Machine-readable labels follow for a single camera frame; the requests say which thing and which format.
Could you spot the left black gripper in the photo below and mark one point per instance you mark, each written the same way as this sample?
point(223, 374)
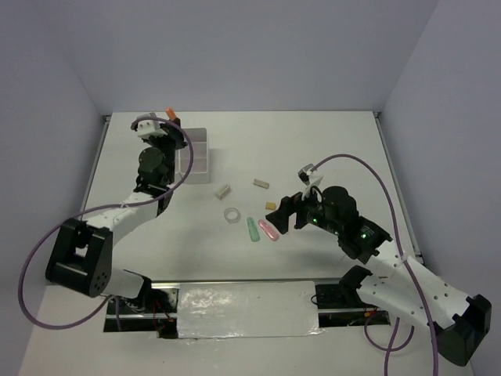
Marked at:
point(174, 136)

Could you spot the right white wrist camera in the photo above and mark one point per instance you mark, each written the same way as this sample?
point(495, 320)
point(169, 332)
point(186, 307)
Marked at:
point(311, 178)

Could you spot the pink highlighter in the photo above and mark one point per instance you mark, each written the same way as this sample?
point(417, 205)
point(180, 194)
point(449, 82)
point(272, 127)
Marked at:
point(268, 230)

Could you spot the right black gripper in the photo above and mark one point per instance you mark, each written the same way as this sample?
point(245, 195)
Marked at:
point(289, 205)

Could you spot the right aluminium table rail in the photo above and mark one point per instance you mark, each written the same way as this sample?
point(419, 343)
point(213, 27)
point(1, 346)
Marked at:
point(405, 213)

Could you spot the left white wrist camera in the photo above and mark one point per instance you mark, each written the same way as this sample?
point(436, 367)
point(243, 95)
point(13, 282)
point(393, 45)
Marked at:
point(148, 129)

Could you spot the right white compartment container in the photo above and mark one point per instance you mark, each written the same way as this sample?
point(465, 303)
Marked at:
point(200, 172)

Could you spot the green highlighter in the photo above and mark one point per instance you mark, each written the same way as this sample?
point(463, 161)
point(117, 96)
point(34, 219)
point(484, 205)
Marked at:
point(252, 229)

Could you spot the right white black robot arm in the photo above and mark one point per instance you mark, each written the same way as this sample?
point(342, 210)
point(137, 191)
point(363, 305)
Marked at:
point(388, 278)

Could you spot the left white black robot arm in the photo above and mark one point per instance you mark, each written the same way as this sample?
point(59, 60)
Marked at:
point(82, 256)

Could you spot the beige eraser block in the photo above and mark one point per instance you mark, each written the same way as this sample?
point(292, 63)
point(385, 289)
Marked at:
point(261, 183)

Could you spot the clear tape roll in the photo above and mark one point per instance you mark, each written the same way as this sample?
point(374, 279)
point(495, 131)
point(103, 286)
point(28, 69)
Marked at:
point(232, 215)

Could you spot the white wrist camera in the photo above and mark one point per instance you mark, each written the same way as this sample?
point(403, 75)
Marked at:
point(311, 178)
point(148, 129)

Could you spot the orange capped glue stick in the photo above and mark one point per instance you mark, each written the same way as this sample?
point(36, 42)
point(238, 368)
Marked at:
point(170, 113)

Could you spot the aluminium table rail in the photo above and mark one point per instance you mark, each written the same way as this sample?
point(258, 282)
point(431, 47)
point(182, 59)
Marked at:
point(106, 122)
point(405, 213)

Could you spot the left aluminium table rail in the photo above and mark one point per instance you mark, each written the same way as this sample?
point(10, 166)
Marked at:
point(106, 122)

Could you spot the silver foil covered panel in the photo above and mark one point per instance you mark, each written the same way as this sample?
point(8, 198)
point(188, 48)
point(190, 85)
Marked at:
point(247, 310)

